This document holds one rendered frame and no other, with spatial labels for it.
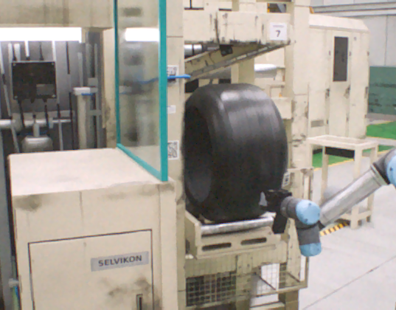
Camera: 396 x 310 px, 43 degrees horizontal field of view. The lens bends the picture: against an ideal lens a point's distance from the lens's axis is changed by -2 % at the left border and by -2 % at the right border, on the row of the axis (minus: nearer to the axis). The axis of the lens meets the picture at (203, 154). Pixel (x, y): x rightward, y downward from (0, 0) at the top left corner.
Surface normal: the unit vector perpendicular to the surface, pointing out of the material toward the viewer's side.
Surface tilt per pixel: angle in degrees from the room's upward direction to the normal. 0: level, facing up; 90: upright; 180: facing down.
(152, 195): 90
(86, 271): 90
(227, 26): 90
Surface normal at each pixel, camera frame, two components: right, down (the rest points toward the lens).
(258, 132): 0.33, -0.26
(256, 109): 0.26, -0.55
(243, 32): 0.36, 0.17
